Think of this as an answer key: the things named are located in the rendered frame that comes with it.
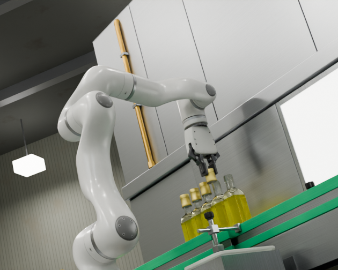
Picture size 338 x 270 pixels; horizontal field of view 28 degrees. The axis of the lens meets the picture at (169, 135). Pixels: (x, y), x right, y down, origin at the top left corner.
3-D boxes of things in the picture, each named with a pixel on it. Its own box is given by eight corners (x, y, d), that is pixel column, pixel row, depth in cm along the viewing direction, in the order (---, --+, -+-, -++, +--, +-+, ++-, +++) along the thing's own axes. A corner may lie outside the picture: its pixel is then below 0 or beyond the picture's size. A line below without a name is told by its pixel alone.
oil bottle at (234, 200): (262, 249, 211) (243, 186, 219) (249, 250, 208) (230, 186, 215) (250, 254, 215) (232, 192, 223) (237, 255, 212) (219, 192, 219)
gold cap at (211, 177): (219, 180, 223) (215, 167, 225) (211, 180, 221) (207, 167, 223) (212, 184, 226) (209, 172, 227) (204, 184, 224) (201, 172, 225)
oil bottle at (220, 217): (248, 254, 215) (230, 192, 222) (235, 256, 211) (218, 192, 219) (237, 260, 219) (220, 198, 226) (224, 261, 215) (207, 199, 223)
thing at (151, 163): (157, 166, 275) (119, 17, 300) (151, 166, 273) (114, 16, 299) (152, 169, 277) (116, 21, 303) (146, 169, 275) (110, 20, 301)
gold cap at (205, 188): (214, 193, 227) (210, 180, 229) (206, 193, 225) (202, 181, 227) (207, 196, 230) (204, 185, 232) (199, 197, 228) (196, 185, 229)
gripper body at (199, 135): (200, 130, 237) (208, 160, 233) (177, 129, 230) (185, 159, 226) (213, 121, 231) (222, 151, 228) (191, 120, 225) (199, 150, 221)
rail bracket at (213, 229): (248, 248, 206) (236, 209, 210) (207, 252, 195) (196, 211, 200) (241, 250, 208) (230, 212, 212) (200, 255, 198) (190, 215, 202)
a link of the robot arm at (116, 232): (117, 265, 192) (150, 248, 181) (81, 267, 185) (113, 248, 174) (91, 111, 212) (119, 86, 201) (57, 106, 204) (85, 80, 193)
